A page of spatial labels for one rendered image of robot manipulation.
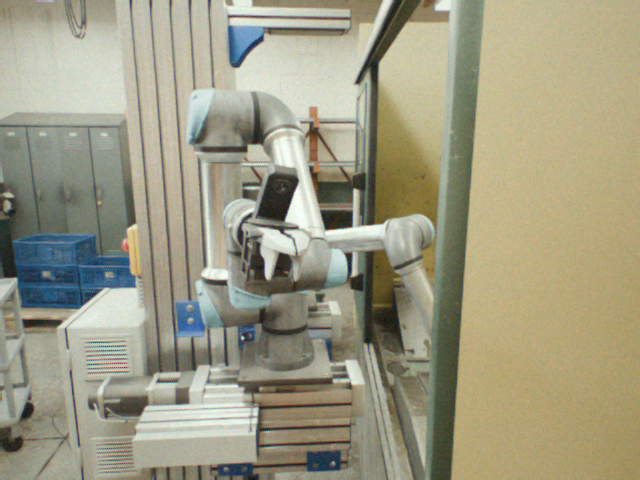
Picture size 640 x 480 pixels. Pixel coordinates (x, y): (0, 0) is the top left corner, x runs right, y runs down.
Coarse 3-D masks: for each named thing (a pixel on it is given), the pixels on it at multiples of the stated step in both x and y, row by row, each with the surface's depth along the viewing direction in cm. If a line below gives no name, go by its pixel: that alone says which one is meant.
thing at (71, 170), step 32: (0, 128) 523; (32, 128) 526; (64, 128) 522; (96, 128) 531; (32, 160) 533; (64, 160) 528; (96, 160) 538; (128, 160) 563; (32, 192) 540; (64, 192) 535; (96, 192) 546; (128, 192) 560; (32, 224) 548; (64, 224) 551; (96, 224) 553; (128, 224) 559
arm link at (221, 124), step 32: (192, 96) 100; (224, 96) 101; (256, 96) 103; (192, 128) 99; (224, 128) 101; (256, 128) 103; (224, 160) 103; (224, 192) 105; (224, 256) 108; (224, 288) 108; (224, 320) 110; (256, 320) 113
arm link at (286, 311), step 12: (276, 300) 113; (288, 300) 113; (300, 300) 115; (264, 312) 112; (276, 312) 113; (288, 312) 114; (300, 312) 116; (264, 324) 117; (276, 324) 115; (288, 324) 115; (300, 324) 116
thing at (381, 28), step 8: (392, 0) 106; (400, 0) 112; (384, 8) 120; (392, 8) 125; (400, 8) 112; (384, 16) 120; (392, 16) 125; (376, 24) 138; (384, 24) 127; (376, 32) 139; (384, 32) 143; (376, 40) 164; (368, 48) 166; (376, 48) 159; (368, 56) 175; (360, 64) 202; (368, 64) 192; (360, 72) 240
